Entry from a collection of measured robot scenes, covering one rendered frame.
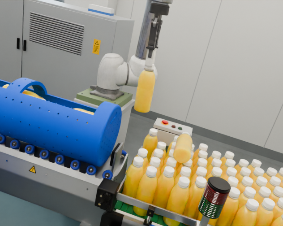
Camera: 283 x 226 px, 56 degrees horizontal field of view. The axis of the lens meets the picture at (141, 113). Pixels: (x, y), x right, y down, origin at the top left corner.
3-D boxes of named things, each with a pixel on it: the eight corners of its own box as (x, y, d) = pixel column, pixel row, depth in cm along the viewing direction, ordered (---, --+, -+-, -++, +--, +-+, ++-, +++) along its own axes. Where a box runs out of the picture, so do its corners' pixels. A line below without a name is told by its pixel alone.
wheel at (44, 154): (43, 148, 119) (41, 147, 117) (52, 151, 118) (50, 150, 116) (39, 157, 118) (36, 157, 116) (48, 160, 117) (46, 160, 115)
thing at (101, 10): (92, 11, 285) (92, 4, 282) (113, 16, 283) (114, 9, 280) (87, 11, 274) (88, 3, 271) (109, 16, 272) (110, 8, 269)
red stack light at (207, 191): (203, 186, 77) (207, 176, 76) (225, 193, 76) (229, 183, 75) (202, 200, 71) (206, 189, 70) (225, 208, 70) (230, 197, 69)
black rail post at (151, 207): (144, 220, 102) (148, 204, 99) (151, 223, 102) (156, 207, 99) (143, 224, 100) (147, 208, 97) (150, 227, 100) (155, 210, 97)
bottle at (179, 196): (178, 230, 101) (191, 192, 94) (160, 223, 102) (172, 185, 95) (181, 217, 107) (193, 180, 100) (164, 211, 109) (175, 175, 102)
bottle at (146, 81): (152, 111, 115) (160, 70, 108) (141, 114, 110) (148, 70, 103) (142, 106, 119) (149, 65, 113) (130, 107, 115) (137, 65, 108)
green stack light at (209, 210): (198, 200, 79) (203, 186, 77) (219, 206, 78) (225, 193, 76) (197, 214, 73) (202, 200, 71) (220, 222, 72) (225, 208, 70)
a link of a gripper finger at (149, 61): (155, 49, 103) (155, 49, 103) (152, 67, 106) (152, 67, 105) (147, 48, 104) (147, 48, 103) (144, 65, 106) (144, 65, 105)
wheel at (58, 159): (57, 153, 118) (56, 152, 116) (67, 156, 117) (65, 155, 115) (54, 162, 117) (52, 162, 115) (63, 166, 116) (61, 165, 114)
